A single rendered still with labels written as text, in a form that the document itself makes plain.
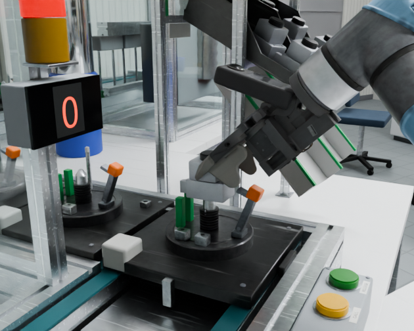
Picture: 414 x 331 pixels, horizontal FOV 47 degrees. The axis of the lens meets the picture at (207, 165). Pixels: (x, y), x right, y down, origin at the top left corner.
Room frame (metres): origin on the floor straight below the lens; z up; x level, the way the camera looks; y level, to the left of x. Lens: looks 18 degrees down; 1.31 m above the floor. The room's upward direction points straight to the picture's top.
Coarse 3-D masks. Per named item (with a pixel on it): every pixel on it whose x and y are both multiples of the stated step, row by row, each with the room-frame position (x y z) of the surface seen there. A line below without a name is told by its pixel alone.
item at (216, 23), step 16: (192, 0) 0.98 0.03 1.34; (208, 0) 0.95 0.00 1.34; (224, 0) 0.93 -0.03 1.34; (256, 0) 1.04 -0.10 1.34; (192, 16) 0.98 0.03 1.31; (208, 16) 0.95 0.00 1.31; (224, 16) 0.93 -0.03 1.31; (256, 16) 1.04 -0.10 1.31; (208, 32) 0.95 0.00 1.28; (224, 32) 0.93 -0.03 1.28; (256, 48) 0.89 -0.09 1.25; (256, 64) 0.89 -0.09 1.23; (272, 64) 0.87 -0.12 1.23; (288, 80) 0.85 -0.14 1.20
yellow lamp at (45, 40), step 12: (24, 24) 0.55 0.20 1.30; (36, 24) 0.55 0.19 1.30; (48, 24) 0.55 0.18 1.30; (60, 24) 0.56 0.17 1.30; (24, 36) 0.56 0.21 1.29; (36, 36) 0.55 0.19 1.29; (48, 36) 0.55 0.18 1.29; (60, 36) 0.56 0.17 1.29; (24, 48) 0.56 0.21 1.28; (36, 48) 0.55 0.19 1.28; (48, 48) 0.55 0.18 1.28; (60, 48) 0.56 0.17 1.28; (36, 60) 0.55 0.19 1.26; (48, 60) 0.55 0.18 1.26; (60, 60) 0.56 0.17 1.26
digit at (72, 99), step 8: (56, 88) 0.55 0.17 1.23; (64, 88) 0.56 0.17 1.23; (72, 88) 0.57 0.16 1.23; (80, 88) 0.58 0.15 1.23; (56, 96) 0.54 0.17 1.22; (64, 96) 0.56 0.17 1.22; (72, 96) 0.57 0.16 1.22; (80, 96) 0.58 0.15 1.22; (56, 104) 0.54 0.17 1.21; (64, 104) 0.56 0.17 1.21; (72, 104) 0.57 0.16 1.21; (80, 104) 0.58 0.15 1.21; (56, 112) 0.54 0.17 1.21; (64, 112) 0.55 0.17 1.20; (72, 112) 0.57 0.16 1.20; (80, 112) 0.58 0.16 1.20; (56, 120) 0.54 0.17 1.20; (64, 120) 0.55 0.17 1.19; (72, 120) 0.57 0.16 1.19; (80, 120) 0.58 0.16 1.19; (64, 128) 0.55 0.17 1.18; (72, 128) 0.56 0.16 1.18; (80, 128) 0.58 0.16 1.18; (64, 136) 0.55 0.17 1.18
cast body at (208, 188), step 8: (200, 152) 0.70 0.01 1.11; (208, 152) 0.69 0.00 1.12; (192, 160) 0.68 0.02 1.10; (200, 160) 0.68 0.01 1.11; (192, 168) 0.68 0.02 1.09; (192, 176) 0.68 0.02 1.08; (208, 176) 0.67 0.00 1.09; (184, 184) 0.70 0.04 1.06; (192, 184) 0.68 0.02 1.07; (200, 184) 0.67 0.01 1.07; (208, 184) 0.67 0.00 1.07; (216, 184) 0.66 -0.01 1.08; (224, 184) 0.66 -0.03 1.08; (184, 192) 0.70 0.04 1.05; (192, 192) 0.68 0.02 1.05; (200, 192) 0.67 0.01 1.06; (208, 192) 0.67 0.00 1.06; (216, 192) 0.66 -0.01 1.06; (224, 192) 0.66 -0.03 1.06; (232, 192) 0.68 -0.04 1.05; (208, 200) 0.67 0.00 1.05; (216, 200) 0.66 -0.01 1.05; (224, 200) 0.66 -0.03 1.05
